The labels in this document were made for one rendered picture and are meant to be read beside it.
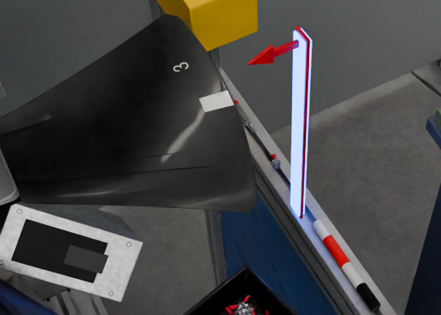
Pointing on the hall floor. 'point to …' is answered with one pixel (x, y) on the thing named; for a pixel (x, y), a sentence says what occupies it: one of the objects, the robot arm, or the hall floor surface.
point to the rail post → (212, 220)
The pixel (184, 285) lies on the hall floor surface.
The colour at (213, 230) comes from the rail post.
